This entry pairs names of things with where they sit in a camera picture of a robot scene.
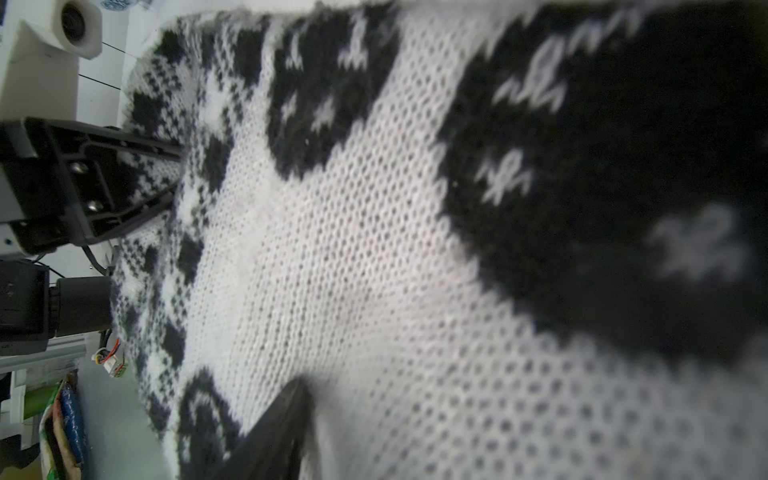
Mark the houndstooth cloth with gear prints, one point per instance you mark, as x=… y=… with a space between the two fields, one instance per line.
x=498 y=240

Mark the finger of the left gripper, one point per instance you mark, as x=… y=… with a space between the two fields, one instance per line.
x=34 y=147
x=41 y=226

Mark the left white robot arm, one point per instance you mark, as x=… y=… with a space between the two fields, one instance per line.
x=62 y=184

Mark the green snack bag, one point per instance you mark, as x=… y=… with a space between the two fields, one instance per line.
x=64 y=449

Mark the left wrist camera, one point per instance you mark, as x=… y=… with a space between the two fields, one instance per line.
x=42 y=43

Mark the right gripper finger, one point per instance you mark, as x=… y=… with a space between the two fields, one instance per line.
x=273 y=449

